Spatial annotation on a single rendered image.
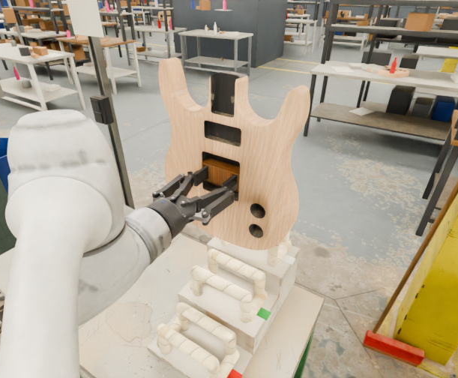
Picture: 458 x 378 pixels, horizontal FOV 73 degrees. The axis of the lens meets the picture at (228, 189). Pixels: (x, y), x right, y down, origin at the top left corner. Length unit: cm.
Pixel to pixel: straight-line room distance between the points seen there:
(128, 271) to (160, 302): 66
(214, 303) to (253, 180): 47
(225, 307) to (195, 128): 54
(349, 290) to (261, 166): 193
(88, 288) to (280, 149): 39
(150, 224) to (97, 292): 13
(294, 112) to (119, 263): 37
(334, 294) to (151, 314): 158
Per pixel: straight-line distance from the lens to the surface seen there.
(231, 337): 90
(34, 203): 35
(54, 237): 32
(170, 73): 71
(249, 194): 68
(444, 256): 180
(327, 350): 217
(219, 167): 69
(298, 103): 56
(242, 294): 88
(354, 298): 245
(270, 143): 60
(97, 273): 45
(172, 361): 100
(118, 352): 106
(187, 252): 127
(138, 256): 49
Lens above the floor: 182
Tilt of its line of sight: 33 degrees down
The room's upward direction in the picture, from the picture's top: straight up
